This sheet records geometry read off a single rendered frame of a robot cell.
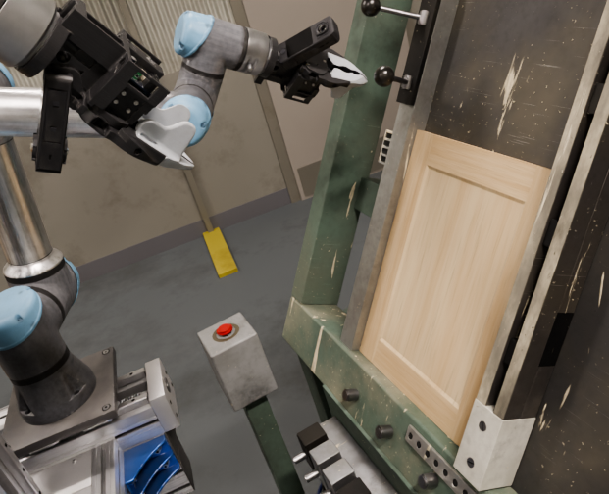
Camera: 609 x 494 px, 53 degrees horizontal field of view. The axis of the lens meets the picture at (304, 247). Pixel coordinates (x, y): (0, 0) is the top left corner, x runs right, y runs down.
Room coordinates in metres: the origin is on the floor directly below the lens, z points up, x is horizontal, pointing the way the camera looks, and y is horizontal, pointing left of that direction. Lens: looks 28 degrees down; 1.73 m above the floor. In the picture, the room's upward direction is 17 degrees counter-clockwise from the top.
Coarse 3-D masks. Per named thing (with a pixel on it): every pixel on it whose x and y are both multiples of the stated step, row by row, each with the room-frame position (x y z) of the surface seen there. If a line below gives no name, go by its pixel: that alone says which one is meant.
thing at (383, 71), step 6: (384, 66) 1.07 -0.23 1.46; (378, 72) 1.07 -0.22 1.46; (384, 72) 1.06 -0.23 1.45; (390, 72) 1.06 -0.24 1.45; (378, 78) 1.06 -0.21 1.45; (384, 78) 1.06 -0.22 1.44; (390, 78) 1.06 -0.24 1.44; (396, 78) 1.10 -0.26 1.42; (402, 78) 1.12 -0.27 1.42; (408, 78) 1.14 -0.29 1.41; (378, 84) 1.07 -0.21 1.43; (384, 84) 1.06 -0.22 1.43; (402, 84) 1.15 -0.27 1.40; (408, 84) 1.14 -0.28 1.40
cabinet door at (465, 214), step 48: (432, 144) 1.06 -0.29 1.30; (432, 192) 1.02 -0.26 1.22; (480, 192) 0.91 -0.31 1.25; (528, 192) 0.82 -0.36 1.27; (432, 240) 0.97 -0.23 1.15; (480, 240) 0.87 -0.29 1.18; (528, 240) 0.78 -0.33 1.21; (384, 288) 1.04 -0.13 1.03; (432, 288) 0.92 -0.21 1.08; (480, 288) 0.82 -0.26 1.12; (384, 336) 0.99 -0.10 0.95; (432, 336) 0.88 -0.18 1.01; (480, 336) 0.78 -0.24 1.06; (432, 384) 0.83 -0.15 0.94; (480, 384) 0.74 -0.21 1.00
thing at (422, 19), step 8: (368, 0) 1.18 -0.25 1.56; (376, 0) 1.18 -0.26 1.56; (368, 8) 1.18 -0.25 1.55; (376, 8) 1.18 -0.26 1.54; (384, 8) 1.18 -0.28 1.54; (392, 8) 1.18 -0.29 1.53; (368, 16) 1.19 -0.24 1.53; (408, 16) 1.17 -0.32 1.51; (416, 16) 1.17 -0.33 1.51; (424, 16) 1.16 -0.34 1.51; (424, 24) 1.16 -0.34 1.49
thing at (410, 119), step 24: (456, 0) 1.16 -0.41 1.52; (432, 48) 1.14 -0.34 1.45; (432, 72) 1.14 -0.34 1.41; (432, 96) 1.14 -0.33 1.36; (408, 120) 1.12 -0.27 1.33; (408, 144) 1.11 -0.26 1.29; (384, 168) 1.14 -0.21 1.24; (384, 192) 1.12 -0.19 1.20; (384, 216) 1.09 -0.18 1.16; (384, 240) 1.08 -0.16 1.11; (360, 264) 1.11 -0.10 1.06; (360, 288) 1.08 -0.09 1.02; (360, 312) 1.06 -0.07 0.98; (360, 336) 1.05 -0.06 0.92
